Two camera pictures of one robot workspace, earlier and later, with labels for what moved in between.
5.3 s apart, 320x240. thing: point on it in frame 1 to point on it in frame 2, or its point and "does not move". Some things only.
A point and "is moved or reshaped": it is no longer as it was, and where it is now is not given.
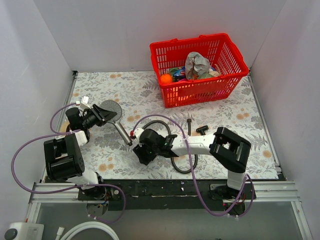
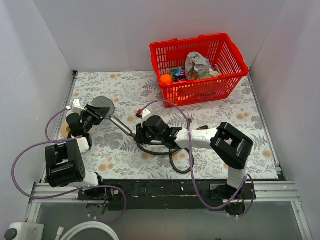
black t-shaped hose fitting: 202,129 does not move
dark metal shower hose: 189,122 is moved or reshaped
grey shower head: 114,106 is moved or reshaped
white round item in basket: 214,73 does not move
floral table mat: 108,149 does not move
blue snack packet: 179,73 does not move
